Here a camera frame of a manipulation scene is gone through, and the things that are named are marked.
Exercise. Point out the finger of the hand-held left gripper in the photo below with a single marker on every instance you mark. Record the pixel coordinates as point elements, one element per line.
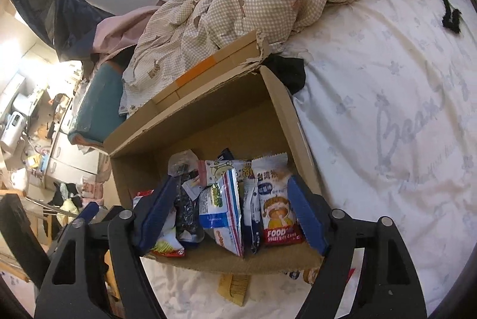
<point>89,212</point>

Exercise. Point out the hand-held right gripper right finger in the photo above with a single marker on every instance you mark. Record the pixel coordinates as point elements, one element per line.
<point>307,218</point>

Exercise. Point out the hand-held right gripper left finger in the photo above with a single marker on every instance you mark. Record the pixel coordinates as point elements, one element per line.
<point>156,214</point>

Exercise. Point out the red blue snack packet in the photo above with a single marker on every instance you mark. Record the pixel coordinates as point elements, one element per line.
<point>143,195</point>

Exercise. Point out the dark snack packet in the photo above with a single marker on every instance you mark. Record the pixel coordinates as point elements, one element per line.
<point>188,214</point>

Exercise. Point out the yellow red snack packet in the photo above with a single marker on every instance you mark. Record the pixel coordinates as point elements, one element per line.
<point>167,246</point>

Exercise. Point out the clear plastic wrapper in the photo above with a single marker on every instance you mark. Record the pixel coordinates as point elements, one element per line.
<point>182,162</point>

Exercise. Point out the pink white cartoon packet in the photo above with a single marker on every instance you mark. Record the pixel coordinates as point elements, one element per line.
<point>214,169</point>

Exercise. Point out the brown striped snack packet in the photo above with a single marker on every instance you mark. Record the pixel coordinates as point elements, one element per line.
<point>234,289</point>

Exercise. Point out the brown cardboard box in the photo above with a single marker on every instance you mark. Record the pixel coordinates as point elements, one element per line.
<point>223,110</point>

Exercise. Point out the pink white printed bag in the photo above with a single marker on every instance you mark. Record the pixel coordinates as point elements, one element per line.
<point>91,188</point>

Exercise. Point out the black and white clothes pile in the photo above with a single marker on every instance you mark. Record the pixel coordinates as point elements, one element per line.
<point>63,197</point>

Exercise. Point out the white drawer cabinet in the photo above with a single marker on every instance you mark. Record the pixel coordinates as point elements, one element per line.
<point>70,155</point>

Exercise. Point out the white red-edged packet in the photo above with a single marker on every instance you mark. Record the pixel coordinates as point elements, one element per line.
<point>356,266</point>

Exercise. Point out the white appliance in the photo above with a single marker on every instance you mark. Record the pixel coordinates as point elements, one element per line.
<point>15,125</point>

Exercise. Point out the teal cushion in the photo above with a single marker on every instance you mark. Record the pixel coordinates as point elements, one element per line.
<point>100,99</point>

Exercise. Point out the white printed bedsheet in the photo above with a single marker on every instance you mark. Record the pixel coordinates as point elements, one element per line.
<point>391,117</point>

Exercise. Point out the black cloth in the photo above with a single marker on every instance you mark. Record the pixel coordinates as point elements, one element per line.
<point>290,74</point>

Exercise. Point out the dark blue jacket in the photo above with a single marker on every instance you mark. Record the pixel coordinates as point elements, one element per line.
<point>63,17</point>

